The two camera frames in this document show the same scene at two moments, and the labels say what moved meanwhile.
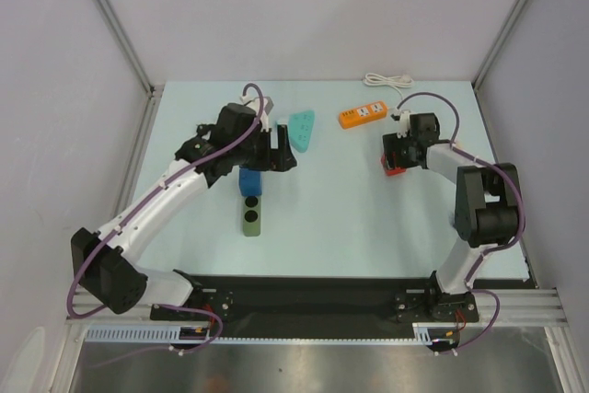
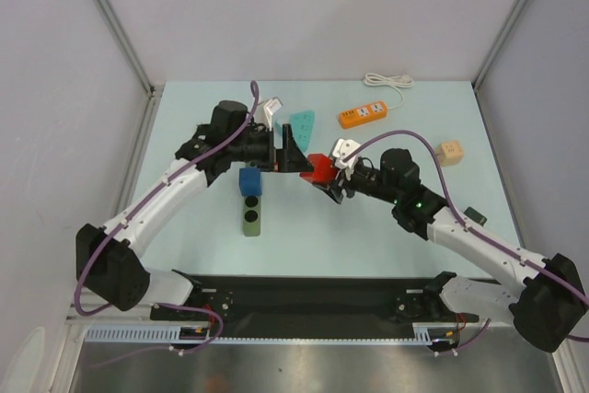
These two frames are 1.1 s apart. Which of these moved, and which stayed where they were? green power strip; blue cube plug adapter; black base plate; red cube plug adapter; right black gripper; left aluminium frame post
Moved: right black gripper; red cube plug adapter
Stayed: green power strip; left aluminium frame post; black base plate; blue cube plug adapter
